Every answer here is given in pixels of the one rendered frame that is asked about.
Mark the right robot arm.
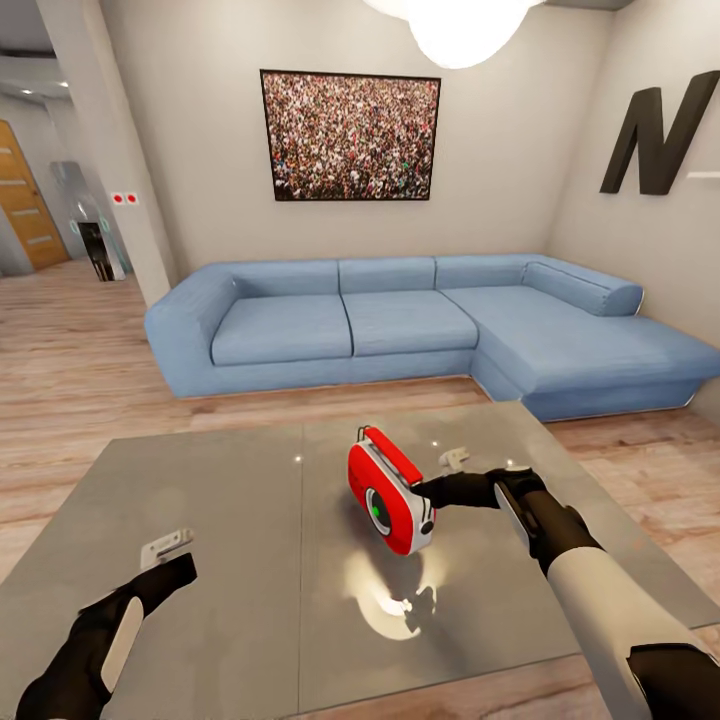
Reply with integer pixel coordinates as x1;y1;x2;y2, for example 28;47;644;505
410;447;720;720

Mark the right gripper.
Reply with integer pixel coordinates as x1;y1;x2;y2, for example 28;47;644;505
410;471;477;509

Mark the radio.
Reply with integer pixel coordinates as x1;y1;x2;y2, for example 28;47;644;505
348;427;436;556

